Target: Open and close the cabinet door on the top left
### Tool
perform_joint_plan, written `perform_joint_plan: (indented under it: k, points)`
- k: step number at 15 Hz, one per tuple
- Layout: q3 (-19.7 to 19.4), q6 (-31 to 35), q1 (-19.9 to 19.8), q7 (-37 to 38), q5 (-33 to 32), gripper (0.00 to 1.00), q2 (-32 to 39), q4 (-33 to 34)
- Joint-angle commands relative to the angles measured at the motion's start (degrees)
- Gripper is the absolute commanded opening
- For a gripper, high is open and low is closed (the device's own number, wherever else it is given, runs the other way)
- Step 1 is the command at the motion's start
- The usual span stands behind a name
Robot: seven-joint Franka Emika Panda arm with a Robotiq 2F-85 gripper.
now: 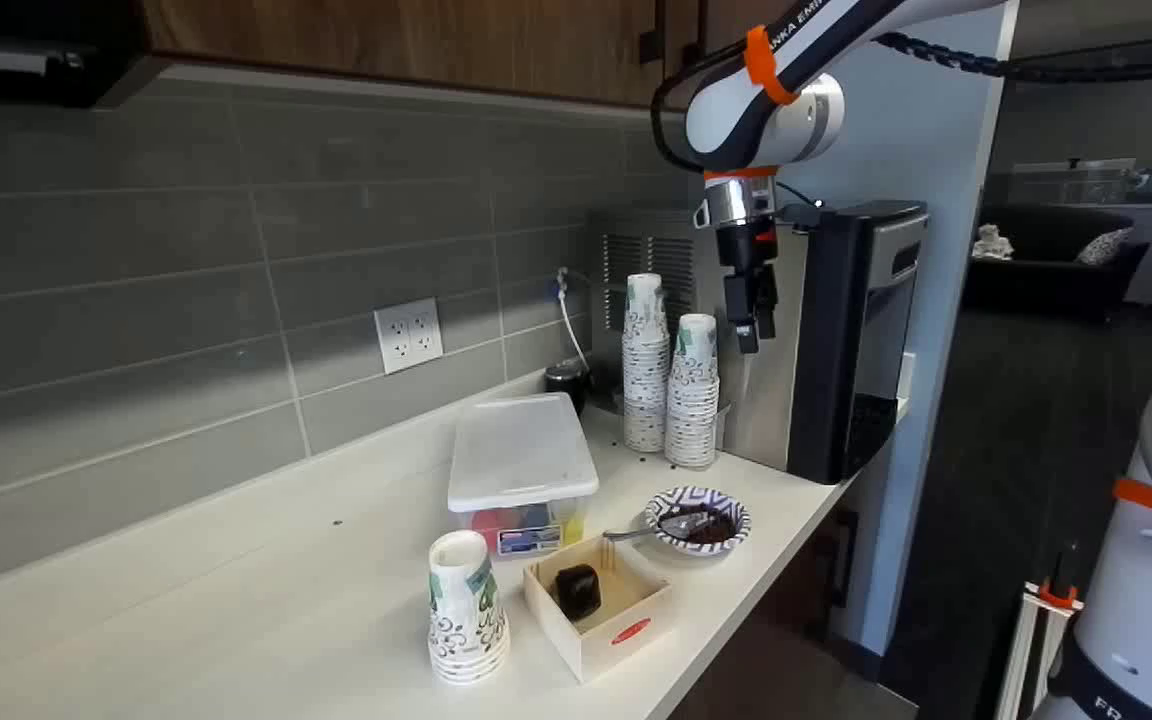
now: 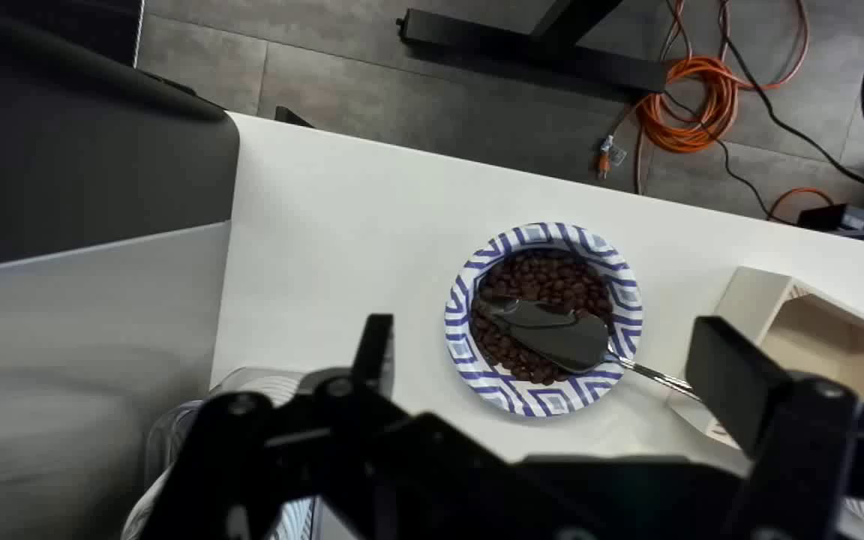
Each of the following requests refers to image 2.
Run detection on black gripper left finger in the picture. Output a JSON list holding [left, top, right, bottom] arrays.
[[141, 313, 515, 540]]

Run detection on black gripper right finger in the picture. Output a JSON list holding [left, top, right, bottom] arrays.
[[684, 316, 864, 540]]

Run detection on light wooden box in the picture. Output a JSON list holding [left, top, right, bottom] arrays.
[[666, 264, 864, 453]]

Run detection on dark grey spoon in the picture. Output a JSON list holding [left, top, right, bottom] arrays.
[[474, 293, 698, 402]]

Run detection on blue patterned paper bowl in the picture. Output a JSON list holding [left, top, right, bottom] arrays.
[[441, 219, 647, 421]]

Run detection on brown coffee beans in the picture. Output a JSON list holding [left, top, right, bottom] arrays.
[[468, 247, 617, 388]]

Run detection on black power strip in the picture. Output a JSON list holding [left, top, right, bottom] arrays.
[[795, 193, 864, 249]]

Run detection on black metal stand base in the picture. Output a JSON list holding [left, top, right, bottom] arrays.
[[396, 0, 675, 100]]

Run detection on steel and black appliance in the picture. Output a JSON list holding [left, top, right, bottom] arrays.
[[0, 0, 246, 540]]

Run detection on thin black cable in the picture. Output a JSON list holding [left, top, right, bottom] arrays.
[[716, 0, 864, 193]]

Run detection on orange cable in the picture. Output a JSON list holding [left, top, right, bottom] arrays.
[[594, 0, 841, 222]]

